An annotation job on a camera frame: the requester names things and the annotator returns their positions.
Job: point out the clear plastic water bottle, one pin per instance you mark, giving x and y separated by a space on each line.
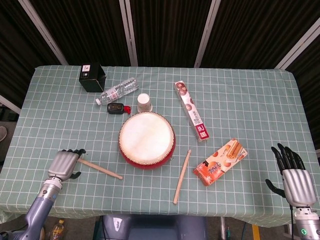
117 91

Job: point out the red drum with white skin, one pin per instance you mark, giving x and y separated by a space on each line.
147 140

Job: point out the grey shoe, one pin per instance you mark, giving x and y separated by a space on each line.
2 132

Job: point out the yellow drink bottle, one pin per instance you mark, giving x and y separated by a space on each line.
57 229

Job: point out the orange biscuit box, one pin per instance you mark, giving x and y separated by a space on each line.
220 162

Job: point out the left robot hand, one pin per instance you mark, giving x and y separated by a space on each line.
62 165

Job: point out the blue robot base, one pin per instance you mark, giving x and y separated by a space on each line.
155 227

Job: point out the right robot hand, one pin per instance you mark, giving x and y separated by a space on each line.
297 186

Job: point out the wooden drumstick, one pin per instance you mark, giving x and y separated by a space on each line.
100 168
182 177

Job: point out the black cardboard box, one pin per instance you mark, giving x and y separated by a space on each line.
92 77

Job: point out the long foil wrap box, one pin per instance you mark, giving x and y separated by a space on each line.
191 111

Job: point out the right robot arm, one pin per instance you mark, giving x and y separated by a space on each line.
305 222

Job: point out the small black and red bottle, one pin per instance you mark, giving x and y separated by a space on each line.
118 108

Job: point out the green grid tablecloth table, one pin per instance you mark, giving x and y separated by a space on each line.
240 105

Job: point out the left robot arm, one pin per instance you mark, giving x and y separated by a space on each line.
40 207

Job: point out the white paper cup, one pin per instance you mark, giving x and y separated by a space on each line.
144 102

